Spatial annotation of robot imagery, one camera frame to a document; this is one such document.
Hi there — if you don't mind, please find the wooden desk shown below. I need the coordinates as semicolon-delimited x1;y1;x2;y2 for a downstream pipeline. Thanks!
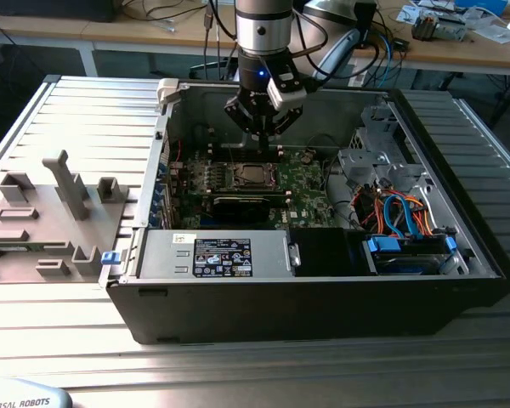
348;0;510;77
0;0;243;80

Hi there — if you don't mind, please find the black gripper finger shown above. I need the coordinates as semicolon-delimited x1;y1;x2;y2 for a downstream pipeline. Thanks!
223;96;265;153
263;105;304;153

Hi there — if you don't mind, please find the metal drive cage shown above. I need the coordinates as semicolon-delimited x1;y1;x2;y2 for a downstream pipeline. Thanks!
336;105;428;190

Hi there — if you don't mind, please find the CPU socket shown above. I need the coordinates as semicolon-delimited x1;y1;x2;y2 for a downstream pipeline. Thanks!
230;161;281;191

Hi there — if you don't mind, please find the grey parts rack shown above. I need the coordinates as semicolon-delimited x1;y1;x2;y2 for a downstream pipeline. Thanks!
0;149;132;285

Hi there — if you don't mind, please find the grey teach pendant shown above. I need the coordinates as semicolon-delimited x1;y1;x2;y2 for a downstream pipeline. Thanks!
0;377;74;408

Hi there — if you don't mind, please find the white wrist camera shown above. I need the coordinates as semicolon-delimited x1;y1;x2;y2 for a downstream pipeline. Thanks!
265;70;308;111

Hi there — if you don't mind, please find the black camera cable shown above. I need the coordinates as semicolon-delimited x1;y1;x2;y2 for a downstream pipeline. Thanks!
291;3;382;86

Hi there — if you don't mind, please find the CPU cooler heatsink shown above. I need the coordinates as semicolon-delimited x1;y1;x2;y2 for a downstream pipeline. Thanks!
411;11;468;43

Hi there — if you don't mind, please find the metal socket cover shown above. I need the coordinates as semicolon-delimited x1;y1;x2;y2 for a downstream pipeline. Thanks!
233;162;280;190

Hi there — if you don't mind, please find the black equipment box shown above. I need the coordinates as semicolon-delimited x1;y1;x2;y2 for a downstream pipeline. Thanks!
0;0;116;23

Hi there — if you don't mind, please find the black rectangular device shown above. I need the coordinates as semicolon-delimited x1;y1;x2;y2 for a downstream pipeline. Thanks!
354;1;378;48

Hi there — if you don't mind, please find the hanging black cable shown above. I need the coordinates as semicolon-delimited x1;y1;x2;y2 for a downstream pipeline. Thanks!
200;0;239;82

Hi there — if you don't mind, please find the clear plastic bag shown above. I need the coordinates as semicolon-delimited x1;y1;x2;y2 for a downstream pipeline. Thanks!
467;10;510;44

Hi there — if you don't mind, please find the black PC case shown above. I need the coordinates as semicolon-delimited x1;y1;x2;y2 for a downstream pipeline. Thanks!
105;78;510;346

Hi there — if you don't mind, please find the thin red wire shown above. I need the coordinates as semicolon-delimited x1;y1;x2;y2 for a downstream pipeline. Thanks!
169;139;184;167

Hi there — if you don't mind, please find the black plastic shroud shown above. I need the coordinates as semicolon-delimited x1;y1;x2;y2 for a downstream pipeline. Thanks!
288;227;369;278

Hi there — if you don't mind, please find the blue data wire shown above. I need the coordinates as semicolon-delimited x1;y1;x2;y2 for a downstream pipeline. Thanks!
382;193;418;240

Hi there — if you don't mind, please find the printed paper sheet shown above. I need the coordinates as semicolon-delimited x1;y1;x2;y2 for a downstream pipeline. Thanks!
395;3;424;23

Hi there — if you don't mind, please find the silver power supply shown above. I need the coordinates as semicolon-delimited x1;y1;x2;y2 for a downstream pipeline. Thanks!
134;229;293;281

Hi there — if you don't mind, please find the beige case latch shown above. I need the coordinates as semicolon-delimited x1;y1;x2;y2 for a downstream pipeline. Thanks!
156;77;184;108

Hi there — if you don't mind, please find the small white device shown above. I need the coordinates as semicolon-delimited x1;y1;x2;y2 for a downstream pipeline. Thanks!
347;66;370;89

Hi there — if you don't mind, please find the black graphics card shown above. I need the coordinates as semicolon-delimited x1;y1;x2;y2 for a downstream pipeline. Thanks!
211;194;282;225

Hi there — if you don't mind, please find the hard disk in blue carrier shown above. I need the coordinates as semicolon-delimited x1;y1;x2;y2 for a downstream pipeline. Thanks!
362;233;459;276

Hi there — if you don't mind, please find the blue network cable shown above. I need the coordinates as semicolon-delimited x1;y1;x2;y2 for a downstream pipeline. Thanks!
377;32;405;88

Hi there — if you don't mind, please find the blue box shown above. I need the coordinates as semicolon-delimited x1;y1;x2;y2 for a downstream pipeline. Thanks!
455;0;510;14

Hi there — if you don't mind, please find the orange wire bundle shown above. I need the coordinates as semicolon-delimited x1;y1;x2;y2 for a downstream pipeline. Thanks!
355;191;434;234

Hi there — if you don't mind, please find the silver metal handle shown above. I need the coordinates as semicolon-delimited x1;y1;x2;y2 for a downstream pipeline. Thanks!
286;241;303;268

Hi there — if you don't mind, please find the silver CPU green edge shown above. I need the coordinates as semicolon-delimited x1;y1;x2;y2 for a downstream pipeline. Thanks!
241;165;267;184

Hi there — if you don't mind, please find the green motherboard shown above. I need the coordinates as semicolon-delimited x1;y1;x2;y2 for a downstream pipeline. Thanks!
167;146;345;230

